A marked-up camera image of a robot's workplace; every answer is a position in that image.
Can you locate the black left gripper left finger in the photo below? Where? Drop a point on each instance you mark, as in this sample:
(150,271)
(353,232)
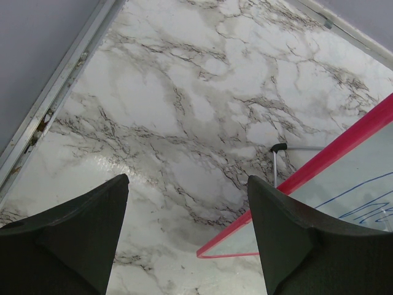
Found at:
(67,249)

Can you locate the pink framed whiteboard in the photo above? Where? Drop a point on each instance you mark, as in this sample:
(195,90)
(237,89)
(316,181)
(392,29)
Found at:
(351,178)

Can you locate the aluminium table edge frame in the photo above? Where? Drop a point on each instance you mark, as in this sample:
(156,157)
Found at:
(46,43)

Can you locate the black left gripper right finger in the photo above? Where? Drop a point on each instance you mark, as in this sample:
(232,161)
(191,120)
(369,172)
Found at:
(305,251)

